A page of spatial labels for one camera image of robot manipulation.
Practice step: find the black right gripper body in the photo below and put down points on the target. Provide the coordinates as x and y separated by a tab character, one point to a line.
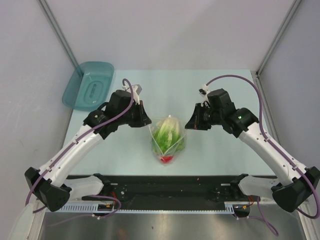
207	117

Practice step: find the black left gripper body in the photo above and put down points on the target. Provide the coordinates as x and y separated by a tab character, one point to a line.
133	116

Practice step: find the clear polka dot zip bag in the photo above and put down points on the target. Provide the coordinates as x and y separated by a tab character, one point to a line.
155	148

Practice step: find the red fake tomato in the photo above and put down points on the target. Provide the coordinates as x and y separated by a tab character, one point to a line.
166	159

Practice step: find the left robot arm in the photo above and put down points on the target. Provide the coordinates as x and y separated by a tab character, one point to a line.
96	127

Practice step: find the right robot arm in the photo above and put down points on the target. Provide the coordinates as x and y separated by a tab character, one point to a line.
245	126

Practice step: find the teal plastic bin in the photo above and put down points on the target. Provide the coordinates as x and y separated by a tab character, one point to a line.
89	85

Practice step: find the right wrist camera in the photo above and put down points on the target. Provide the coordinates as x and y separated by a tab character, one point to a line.
203	91

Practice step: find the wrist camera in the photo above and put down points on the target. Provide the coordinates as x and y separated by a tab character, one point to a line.
203	91
134	91

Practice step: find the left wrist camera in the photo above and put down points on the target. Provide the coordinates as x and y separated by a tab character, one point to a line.
134	91

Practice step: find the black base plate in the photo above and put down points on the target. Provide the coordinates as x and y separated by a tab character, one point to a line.
173	193

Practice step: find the front aluminium rail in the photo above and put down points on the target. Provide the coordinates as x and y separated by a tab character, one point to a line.
287	197

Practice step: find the white cable duct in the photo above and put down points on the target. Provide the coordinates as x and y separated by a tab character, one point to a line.
98	208

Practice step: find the left aluminium corner post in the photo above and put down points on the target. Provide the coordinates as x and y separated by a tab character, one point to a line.
52	20

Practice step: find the aluminium corner post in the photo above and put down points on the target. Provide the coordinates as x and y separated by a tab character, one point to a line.
52	20
290	15

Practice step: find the right aluminium corner post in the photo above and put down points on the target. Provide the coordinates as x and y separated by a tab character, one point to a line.
290	15

